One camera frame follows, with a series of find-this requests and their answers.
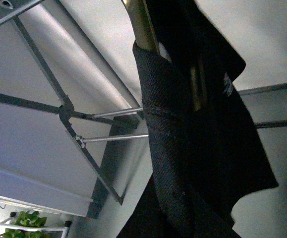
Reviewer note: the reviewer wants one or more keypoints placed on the black shirt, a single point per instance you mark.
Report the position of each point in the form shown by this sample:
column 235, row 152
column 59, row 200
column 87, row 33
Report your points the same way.
column 218, row 145

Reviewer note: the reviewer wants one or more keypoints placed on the grey metal clothes rack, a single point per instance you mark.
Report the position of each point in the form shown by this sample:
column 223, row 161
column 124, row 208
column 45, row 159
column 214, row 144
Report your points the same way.
column 9, row 11

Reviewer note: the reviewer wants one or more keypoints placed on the green potted plant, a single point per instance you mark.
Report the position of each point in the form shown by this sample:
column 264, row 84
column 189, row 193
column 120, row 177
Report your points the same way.
column 31, row 220

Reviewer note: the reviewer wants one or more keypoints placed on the grey vertical wall pipe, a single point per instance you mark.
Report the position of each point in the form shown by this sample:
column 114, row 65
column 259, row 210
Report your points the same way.
column 60, row 38

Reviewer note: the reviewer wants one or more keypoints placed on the white wire shelf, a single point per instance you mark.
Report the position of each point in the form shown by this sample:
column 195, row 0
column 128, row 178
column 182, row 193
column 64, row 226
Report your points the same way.
column 56, row 225

